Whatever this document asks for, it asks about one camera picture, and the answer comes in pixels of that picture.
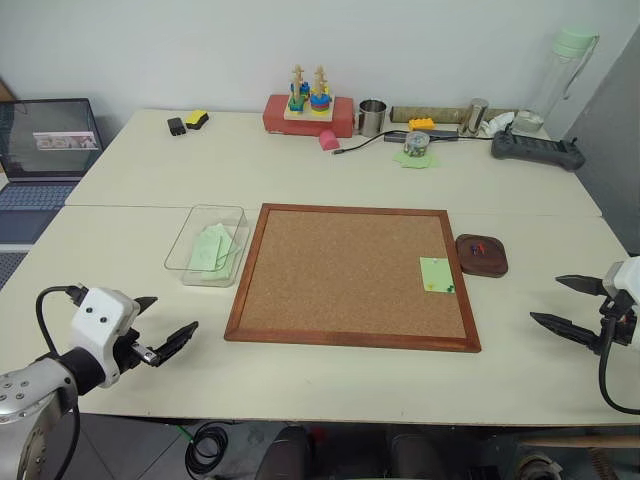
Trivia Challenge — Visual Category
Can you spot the dark brown wooden dish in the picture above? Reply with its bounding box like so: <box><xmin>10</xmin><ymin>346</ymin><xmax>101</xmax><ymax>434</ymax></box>
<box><xmin>454</xmin><ymin>232</ymin><xmax>510</xmax><ymax>277</ymax></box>

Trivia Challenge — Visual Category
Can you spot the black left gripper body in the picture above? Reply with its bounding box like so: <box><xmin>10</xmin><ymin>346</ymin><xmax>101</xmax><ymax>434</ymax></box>
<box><xmin>112</xmin><ymin>327</ymin><xmax>163</xmax><ymax>374</ymax></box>

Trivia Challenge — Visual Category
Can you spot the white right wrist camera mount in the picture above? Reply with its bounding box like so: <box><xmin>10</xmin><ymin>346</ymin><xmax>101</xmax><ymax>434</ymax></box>
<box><xmin>602</xmin><ymin>256</ymin><xmax>640</xmax><ymax>305</ymax></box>

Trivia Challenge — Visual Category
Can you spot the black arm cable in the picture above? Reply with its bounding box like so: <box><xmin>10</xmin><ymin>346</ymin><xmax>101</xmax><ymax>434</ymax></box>
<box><xmin>597</xmin><ymin>299</ymin><xmax>640</xmax><ymax>417</ymax></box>
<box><xmin>35</xmin><ymin>285</ymin><xmax>89</xmax><ymax>359</ymax></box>

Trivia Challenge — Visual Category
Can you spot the yellow and black eraser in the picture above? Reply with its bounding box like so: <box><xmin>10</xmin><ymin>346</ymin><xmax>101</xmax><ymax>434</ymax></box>
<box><xmin>184</xmin><ymin>109</ymin><xmax>211</xmax><ymax>133</ymax></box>

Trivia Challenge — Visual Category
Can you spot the red rectangular box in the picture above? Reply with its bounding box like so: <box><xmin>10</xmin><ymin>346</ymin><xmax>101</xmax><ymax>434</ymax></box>
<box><xmin>262</xmin><ymin>93</ymin><xmax>356</xmax><ymax>139</ymax></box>

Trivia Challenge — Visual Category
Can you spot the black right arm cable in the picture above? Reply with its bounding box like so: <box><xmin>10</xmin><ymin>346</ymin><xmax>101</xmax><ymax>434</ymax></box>
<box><xmin>597</xmin><ymin>299</ymin><xmax>640</xmax><ymax>417</ymax></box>

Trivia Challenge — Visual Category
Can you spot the green sticky note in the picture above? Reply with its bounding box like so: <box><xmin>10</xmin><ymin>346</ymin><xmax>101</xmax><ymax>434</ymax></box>
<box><xmin>419</xmin><ymin>256</ymin><xmax>458</xmax><ymax>295</ymax></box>

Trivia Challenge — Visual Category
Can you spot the open laptop computer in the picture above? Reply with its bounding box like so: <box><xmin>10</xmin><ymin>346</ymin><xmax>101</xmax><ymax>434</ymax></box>
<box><xmin>0</xmin><ymin>97</ymin><xmax>106</xmax><ymax>245</ymax></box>

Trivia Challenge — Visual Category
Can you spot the black power strip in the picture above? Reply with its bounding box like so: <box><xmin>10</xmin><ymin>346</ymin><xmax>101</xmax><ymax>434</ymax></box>
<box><xmin>490</xmin><ymin>126</ymin><xmax>587</xmax><ymax>173</ymax></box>

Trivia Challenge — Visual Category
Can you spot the wooden colourful stacking toy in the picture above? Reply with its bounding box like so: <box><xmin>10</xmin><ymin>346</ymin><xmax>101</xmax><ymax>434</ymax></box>
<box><xmin>283</xmin><ymin>63</ymin><xmax>335</xmax><ymax>123</ymax></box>

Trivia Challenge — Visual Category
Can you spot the crumpled white paper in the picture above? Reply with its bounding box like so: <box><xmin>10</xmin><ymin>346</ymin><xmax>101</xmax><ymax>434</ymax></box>
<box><xmin>480</xmin><ymin>111</ymin><xmax>517</xmax><ymax>136</ymax></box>

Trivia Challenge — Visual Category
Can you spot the grey perforated mat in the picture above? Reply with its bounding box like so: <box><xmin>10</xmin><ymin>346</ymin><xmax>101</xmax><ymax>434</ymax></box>
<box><xmin>0</xmin><ymin>251</ymin><xmax>29</xmax><ymax>292</ymax></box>

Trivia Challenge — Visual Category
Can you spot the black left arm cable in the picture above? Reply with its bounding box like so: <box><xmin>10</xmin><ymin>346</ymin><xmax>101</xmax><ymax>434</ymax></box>
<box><xmin>35</xmin><ymin>285</ymin><xmax>89</xmax><ymax>359</ymax></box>

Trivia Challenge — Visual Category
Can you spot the clear glass jar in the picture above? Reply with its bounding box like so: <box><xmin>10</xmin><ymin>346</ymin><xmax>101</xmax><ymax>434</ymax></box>
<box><xmin>403</xmin><ymin>131</ymin><xmax>431</xmax><ymax>158</ymax></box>

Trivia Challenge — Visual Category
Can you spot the coiled black cable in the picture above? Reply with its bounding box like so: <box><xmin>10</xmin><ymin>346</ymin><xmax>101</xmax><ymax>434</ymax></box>
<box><xmin>185</xmin><ymin>420</ymin><xmax>229</xmax><ymax>477</ymax></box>

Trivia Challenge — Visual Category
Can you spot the wood-framed cork board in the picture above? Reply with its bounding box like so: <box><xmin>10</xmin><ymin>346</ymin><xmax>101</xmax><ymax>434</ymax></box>
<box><xmin>223</xmin><ymin>202</ymin><xmax>483</xmax><ymax>354</ymax></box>

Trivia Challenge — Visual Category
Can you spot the metal cup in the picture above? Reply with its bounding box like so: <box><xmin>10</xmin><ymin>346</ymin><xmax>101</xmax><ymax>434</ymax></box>
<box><xmin>358</xmin><ymin>98</ymin><xmax>389</xmax><ymax>137</ymax></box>

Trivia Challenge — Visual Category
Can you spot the black usb cable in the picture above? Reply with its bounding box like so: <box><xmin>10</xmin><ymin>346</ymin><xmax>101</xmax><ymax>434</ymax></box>
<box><xmin>332</xmin><ymin>130</ymin><xmax>397</xmax><ymax>156</ymax></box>

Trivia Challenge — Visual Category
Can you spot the clear bottle with green lid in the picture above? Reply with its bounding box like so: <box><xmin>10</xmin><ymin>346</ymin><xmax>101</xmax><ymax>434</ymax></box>
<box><xmin>539</xmin><ymin>26</ymin><xmax>600</xmax><ymax>127</ymax></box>

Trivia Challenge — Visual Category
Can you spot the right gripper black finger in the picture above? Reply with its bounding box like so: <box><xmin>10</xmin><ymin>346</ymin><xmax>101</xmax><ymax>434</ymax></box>
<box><xmin>529</xmin><ymin>311</ymin><xmax>604</xmax><ymax>357</ymax></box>
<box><xmin>555</xmin><ymin>274</ymin><xmax>607</xmax><ymax>300</ymax></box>

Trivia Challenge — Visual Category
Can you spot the long brown cardboard tube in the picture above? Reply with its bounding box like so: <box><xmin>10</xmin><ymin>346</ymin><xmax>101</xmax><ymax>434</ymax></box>
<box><xmin>389</xmin><ymin>105</ymin><xmax>522</xmax><ymax>125</ymax></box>

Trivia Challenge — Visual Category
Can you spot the shiny metal cylinder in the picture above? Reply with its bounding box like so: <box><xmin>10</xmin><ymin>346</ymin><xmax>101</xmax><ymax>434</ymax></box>
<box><xmin>467</xmin><ymin>97</ymin><xmax>490</xmax><ymax>137</ymax></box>

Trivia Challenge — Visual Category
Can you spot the grey partition panel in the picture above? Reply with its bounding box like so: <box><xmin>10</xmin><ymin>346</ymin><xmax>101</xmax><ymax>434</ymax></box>
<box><xmin>564</xmin><ymin>28</ymin><xmax>640</xmax><ymax>259</ymax></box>

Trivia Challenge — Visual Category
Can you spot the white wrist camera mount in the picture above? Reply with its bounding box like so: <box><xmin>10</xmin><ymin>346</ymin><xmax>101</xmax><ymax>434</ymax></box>
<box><xmin>602</xmin><ymin>256</ymin><xmax>640</xmax><ymax>305</ymax></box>
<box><xmin>70</xmin><ymin>287</ymin><xmax>142</xmax><ymax>389</ymax></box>

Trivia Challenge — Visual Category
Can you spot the clear plastic box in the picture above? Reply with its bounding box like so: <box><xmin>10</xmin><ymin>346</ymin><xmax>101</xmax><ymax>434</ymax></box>
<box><xmin>163</xmin><ymin>203</ymin><xmax>251</xmax><ymax>289</ymax></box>

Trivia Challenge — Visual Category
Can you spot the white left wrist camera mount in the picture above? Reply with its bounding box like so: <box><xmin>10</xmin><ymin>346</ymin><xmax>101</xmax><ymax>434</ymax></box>
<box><xmin>70</xmin><ymin>287</ymin><xmax>142</xmax><ymax>389</ymax></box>

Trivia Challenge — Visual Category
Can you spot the flat black bar device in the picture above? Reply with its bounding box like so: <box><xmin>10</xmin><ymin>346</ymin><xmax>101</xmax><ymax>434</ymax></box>
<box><xmin>383</xmin><ymin>129</ymin><xmax>459</xmax><ymax>144</ymax></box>

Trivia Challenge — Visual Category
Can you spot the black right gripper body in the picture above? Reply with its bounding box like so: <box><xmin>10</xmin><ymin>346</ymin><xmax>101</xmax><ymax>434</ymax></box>
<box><xmin>598</xmin><ymin>289</ymin><xmax>640</xmax><ymax>352</ymax></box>

